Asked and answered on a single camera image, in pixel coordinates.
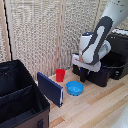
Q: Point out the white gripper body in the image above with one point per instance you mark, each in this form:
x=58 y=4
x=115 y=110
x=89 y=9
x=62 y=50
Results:
x=87 y=64

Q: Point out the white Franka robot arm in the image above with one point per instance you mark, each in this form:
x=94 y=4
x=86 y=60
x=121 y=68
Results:
x=100 y=35

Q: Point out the blue plastic bowl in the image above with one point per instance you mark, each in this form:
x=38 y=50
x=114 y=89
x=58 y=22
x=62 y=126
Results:
x=74 y=88

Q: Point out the red plastic cup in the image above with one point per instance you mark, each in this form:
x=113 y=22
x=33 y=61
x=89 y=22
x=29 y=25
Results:
x=60 y=75

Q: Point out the narrow woven screen panel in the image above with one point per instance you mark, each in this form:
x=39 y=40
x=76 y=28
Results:
x=75 y=30

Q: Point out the dark blue book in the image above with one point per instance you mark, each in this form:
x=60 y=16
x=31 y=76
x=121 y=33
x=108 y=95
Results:
x=49 y=88

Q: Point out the wide woven screen panel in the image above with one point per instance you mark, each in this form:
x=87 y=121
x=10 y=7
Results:
x=30 y=36

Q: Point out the black fabric storage case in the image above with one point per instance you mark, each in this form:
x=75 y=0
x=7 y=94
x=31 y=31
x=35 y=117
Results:
x=18 y=96

